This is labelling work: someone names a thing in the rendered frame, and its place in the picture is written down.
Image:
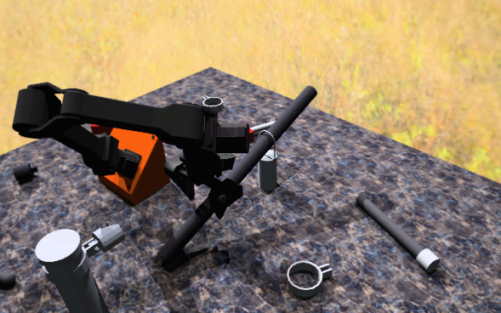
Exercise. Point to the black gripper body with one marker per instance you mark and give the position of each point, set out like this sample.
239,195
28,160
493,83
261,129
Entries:
201,171

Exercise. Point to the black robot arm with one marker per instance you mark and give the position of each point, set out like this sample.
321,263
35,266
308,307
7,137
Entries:
40,114

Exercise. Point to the grey metal ring clamp with two tabs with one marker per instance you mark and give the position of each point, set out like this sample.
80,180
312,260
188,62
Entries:
213,100
321,272

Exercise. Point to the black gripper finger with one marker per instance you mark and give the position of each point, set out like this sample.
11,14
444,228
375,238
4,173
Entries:
185,185
218,212

